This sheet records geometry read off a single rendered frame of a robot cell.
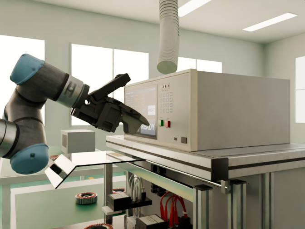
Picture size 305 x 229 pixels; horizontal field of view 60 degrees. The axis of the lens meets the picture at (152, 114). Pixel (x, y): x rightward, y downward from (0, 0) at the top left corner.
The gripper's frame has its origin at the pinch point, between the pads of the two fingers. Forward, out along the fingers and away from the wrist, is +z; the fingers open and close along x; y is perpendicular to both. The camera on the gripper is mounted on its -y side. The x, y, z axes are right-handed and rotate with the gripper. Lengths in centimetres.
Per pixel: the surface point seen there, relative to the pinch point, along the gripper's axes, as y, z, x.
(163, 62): -65, 43, -104
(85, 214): 41, 15, -54
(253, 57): -398, 462, -470
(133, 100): -8.4, 1.5, -19.8
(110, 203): 27.8, 9.1, -20.5
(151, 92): -9.9, 0.8, -6.2
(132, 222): 31.5, 19.1, -19.0
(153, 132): 1.4, 6.1, -5.0
